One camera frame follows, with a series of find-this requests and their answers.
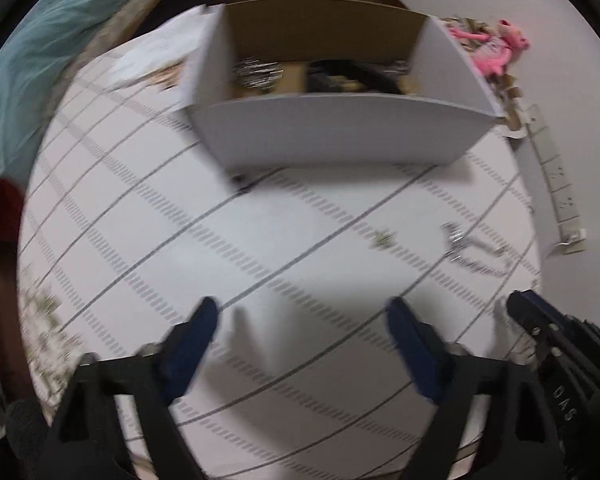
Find silver pendant necklace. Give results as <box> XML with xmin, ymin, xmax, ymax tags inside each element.
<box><xmin>440</xmin><ymin>221</ymin><xmax>514</xmax><ymax>276</ymax></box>

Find small silver charm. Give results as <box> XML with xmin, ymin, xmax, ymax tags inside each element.
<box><xmin>372</xmin><ymin>230</ymin><xmax>396</xmax><ymax>250</ymax></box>

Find white cardboard box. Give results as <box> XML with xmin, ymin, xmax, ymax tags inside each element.
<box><xmin>178</xmin><ymin>0</ymin><xmax>504</xmax><ymax>171</ymax></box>

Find silver chain bracelet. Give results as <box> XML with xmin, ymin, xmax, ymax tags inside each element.
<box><xmin>232</xmin><ymin>56</ymin><xmax>284</xmax><ymax>94</ymax></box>

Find pink panther plush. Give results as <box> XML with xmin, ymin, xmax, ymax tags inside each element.
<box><xmin>448</xmin><ymin>20</ymin><xmax>531</xmax><ymax>78</ymax></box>

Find black smart band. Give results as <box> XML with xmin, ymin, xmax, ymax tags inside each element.
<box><xmin>306</xmin><ymin>60</ymin><xmax>403</xmax><ymax>96</ymax></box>

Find white crumpled tissue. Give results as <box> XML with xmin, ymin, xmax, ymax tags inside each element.
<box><xmin>105</xmin><ymin>6</ymin><xmax>213</xmax><ymax>90</ymax></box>

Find teal blanket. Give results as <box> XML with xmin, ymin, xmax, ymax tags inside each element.
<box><xmin>0</xmin><ymin>0</ymin><xmax>128</xmax><ymax>188</ymax></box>

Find white wall socket strip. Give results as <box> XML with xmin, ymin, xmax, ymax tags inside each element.
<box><xmin>524</xmin><ymin>104</ymin><xmax>586</xmax><ymax>255</ymax></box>

